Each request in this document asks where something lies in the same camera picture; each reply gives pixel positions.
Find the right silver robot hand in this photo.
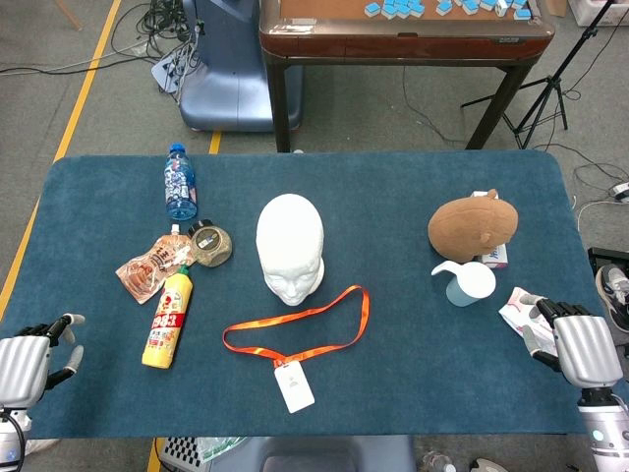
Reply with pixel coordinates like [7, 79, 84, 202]
[521, 298, 624, 390]

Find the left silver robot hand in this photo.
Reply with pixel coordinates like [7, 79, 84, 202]
[0, 312, 86, 409]

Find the orange lanyard with white badge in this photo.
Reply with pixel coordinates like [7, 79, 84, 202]
[222, 284, 372, 415]

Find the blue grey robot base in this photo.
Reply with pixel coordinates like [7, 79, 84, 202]
[230, 436, 418, 472]

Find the white foam mannequin head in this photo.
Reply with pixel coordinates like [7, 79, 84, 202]
[255, 193, 326, 308]

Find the grey white sneaker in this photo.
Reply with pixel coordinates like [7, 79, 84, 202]
[595, 264, 629, 333]

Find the pink wet wipes pack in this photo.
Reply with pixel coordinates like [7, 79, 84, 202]
[497, 286, 559, 355]

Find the black crate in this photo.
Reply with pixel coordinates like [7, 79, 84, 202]
[587, 247, 629, 276]

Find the white cardboard box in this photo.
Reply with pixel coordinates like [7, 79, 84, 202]
[470, 191, 512, 271]

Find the white light blue cup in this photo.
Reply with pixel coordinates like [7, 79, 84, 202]
[430, 260, 497, 308]

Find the yellow squeeze sauce bottle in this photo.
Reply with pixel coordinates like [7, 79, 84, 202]
[141, 264, 194, 369]

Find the brown spout pouch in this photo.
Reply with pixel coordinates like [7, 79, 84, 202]
[115, 223, 194, 306]

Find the beige sneaker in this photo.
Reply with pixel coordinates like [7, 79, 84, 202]
[469, 457, 510, 472]

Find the brown plush toy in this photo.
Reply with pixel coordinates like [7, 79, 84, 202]
[427, 188, 520, 263]

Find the black white checkerboard card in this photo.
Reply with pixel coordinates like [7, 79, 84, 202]
[159, 436, 205, 469]

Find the clear plastic bottle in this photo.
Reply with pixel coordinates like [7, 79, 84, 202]
[422, 449, 458, 472]

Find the green printed plastic bag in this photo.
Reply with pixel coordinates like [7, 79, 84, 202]
[196, 436, 247, 463]

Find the glass spice jar black lid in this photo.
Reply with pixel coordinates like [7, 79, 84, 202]
[187, 218, 234, 269]

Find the blue plastic water bottle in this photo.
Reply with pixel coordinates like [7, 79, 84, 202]
[163, 142, 199, 222]

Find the blue felt table cloth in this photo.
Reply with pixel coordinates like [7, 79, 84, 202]
[0, 149, 603, 440]

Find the black tripod stand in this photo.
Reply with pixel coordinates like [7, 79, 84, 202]
[460, 0, 629, 150]

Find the white power strip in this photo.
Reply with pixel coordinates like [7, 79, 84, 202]
[150, 46, 198, 94]

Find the white storage box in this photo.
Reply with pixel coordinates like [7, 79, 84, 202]
[569, 0, 629, 29]

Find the wooden leg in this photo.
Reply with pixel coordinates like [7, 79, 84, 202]
[52, 0, 84, 31]

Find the blue grey machine base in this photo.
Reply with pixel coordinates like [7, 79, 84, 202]
[177, 0, 304, 133]

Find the brown mahjong table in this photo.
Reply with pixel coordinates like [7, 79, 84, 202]
[258, 0, 556, 152]

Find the white floor cable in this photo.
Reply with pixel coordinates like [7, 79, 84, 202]
[574, 199, 620, 237]

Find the long black floor cable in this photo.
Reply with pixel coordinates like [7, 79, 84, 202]
[0, 48, 163, 76]

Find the thin black cable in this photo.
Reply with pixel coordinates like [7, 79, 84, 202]
[402, 66, 468, 147]

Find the black cable bundle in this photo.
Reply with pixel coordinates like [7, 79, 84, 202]
[110, 0, 202, 60]

